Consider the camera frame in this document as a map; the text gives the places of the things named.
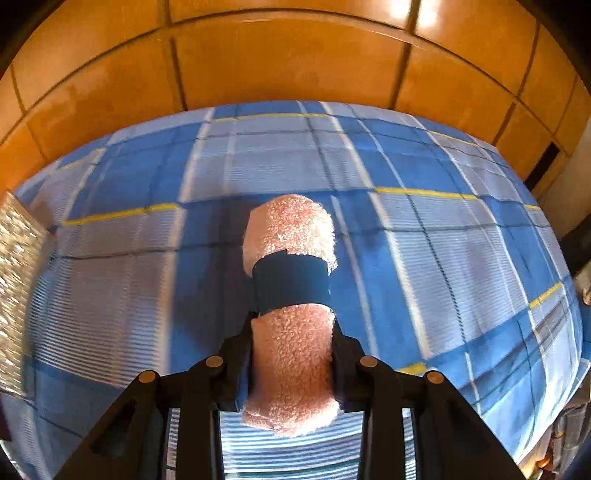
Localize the gold embossed tissue box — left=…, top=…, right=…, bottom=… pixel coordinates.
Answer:
left=0, top=191, right=49, bottom=398

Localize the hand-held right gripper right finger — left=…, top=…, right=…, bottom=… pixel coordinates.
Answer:
left=330, top=318, right=527, bottom=480

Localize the blue plaid bed sheet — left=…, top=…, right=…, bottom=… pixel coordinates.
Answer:
left=0, top=99, right=585, bottom=480

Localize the pink towel roll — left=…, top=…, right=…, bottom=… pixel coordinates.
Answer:
left=241, top=195, right=340, bottom=439

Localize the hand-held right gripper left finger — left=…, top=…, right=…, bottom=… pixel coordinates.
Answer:
left=53, top=311, right=254, bottom=480

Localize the wooden wardrobe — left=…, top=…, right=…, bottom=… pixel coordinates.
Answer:
left=0, top=0, right=591, bottom=222

